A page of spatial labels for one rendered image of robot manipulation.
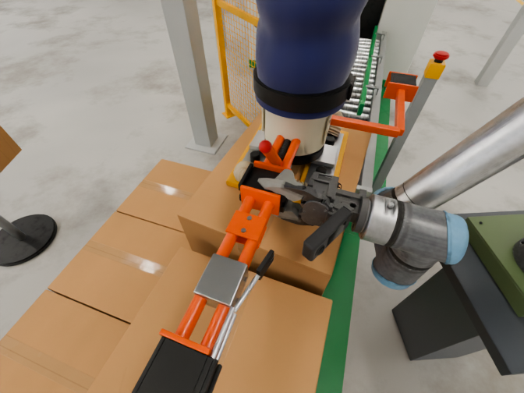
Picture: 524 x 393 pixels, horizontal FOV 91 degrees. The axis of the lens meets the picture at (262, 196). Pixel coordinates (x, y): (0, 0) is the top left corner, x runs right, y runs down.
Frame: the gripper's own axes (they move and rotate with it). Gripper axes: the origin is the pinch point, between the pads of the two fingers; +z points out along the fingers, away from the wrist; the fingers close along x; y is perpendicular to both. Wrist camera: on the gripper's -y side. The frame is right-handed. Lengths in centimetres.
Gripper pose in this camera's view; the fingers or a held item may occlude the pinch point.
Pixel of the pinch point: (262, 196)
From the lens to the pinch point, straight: 52.9
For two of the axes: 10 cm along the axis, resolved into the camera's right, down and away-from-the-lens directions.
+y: 3.3, -7.2, 6.1
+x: 0.1, -6.4, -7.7
